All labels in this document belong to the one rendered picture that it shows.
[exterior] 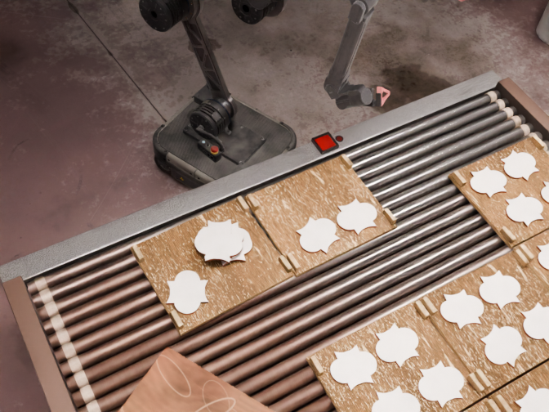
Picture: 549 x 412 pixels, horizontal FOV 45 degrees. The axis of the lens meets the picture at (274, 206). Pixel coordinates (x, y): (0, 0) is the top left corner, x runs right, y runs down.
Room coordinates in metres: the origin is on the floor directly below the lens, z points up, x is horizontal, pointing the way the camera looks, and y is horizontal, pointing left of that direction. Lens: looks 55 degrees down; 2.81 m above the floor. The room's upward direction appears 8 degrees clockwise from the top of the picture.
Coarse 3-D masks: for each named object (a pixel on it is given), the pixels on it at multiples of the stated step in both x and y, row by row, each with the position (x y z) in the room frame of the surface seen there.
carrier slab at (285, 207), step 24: (312, 168) 1.50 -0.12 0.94; (336, 168) 1.52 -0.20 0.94; (264, 192) 1.37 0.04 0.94; (288, 192) 1.38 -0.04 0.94; (312, 192) 1.40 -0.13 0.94; (336, 192) 1.41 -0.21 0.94; (360, 192) 1.42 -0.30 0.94; (264, 216) 1.27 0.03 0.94; (288, 216) 1.28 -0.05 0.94; (312, 216) 1.30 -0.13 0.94; (336, 216) 1.31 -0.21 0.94; (384, 216) 1.34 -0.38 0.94; (288, 240) 1.18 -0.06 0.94; (360, 240) 1.22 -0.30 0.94; (312, 264) 1.11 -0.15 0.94
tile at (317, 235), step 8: (312, 224) 1.25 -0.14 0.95; (320, 224) 1.26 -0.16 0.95; (328, 224) 1.26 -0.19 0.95; (296, 232) 1.22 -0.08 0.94; (304, 232) 1.22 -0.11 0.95; (312, 232) 1.22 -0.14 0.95; (320, 232) 1.23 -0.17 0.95; (328, 232) 1.23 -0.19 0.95; (304, 240) 1.19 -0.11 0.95; (312, 240) 1.19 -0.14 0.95; (320, 240) 1.19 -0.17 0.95; (328, 240) 1.20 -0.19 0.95; (336, 240) 1.21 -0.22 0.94; (304, 248) 1.16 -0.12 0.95; (312, 248) 1.16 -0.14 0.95; (320, 248) 1.17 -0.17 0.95
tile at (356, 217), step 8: (344, 208) 1.34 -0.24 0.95; (352, 208) 1.34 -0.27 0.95; (360, 208) 1.35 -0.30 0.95; (368, 208) 1.35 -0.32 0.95; (344, 216) 1.31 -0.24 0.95; (352, 216) 1.31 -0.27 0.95; (360, 216) 1.31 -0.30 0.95; (368, 216) 1.32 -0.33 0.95; (376, 216) 1.32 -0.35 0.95; (344, 224) 1.27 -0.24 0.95; (352, 224) 1.28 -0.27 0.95; (360, 224) 1.28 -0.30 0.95; (368, 224) 1.29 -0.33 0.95
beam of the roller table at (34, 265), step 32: (448, 96) 1.98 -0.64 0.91; (352, 128) 1.74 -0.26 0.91; (384, 128) 1.76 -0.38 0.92; (288, 160) 1.54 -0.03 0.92; (320, 160) 1.57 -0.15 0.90; (192, 192) 1.34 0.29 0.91; (224, 192) 1.36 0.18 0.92; (128, 224) 1.18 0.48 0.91; (160, 224) 1.19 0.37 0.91; (32, 256) 1.01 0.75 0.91; (64, 256) 1.02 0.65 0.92
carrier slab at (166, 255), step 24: (216, 216) 1.24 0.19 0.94; (240, 216) 1.26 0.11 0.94; (168, 240) 1.12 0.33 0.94; (192, 240) 1.13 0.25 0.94; (264, 240) 1.17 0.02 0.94; (144, 264) 1.02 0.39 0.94; (168, 264) 1.03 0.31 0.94; (192, 264) 1.05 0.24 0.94; (216, 264) 1.06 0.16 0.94; (240, 264) 1.07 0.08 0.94; (264, 264) 1.08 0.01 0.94; (168, 288) 0.95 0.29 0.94; (216, 288) 0.97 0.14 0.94; (240, 288) 0.99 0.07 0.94; (264, 288) 1.00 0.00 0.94; (168, 312) 0.87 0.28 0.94; (216, 312) 0.89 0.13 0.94
